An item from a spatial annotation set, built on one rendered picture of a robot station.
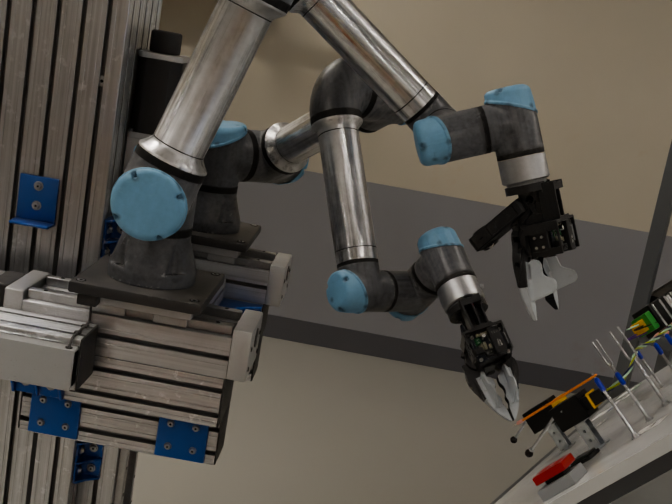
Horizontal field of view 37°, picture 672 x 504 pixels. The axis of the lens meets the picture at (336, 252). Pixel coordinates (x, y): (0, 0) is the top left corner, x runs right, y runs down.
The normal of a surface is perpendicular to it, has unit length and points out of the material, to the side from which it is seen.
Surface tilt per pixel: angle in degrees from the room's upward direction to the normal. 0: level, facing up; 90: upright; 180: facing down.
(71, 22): 90
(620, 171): 90
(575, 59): 90
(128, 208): 97
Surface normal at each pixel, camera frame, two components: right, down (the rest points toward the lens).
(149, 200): -0.03, 0.33
